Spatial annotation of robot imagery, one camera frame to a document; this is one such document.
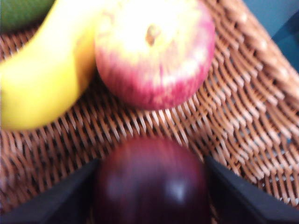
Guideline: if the brown wicker basket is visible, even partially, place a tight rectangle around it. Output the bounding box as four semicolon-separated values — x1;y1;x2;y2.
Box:
0;0;299;224

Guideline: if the dark purple plum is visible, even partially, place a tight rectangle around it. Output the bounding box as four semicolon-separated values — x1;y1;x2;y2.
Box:
93;137;212;224

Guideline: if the green avocado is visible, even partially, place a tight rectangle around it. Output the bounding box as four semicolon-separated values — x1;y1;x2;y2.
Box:
0;0;57;32

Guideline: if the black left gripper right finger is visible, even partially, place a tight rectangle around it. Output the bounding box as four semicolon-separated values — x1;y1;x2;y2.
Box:
204;155;299;224

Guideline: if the yellow banana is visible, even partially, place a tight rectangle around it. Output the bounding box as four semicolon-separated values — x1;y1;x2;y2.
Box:
0;0;108;130

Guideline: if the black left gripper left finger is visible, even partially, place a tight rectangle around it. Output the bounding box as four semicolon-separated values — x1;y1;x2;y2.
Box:
0;158;101;224

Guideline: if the red yellow apple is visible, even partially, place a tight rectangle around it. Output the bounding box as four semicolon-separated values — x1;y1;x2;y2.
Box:
94;0;215;110

